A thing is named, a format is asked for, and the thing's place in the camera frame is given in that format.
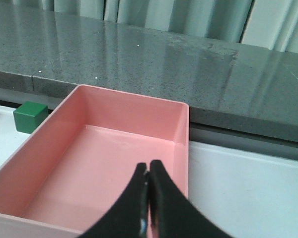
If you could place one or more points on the right green cube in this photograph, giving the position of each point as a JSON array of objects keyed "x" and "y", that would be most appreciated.
[{"x": 29, "y": 116}]

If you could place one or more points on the pink plastic bin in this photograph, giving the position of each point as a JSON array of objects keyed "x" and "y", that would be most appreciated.
[{"x": 75, "y": 165}]

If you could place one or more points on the grey curtain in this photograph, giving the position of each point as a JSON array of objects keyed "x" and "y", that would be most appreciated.
[{"x": 272, "y": 24}]

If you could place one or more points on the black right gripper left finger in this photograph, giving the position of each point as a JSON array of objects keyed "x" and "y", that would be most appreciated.
[{"x": 128, "y": 216}]

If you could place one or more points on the grey stone counter slab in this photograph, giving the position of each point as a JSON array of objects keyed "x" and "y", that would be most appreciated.
[{"x": 228, "y": 85}]

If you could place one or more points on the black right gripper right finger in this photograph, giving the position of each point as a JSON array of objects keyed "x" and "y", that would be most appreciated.
[{"x": 172, "y": 214}]

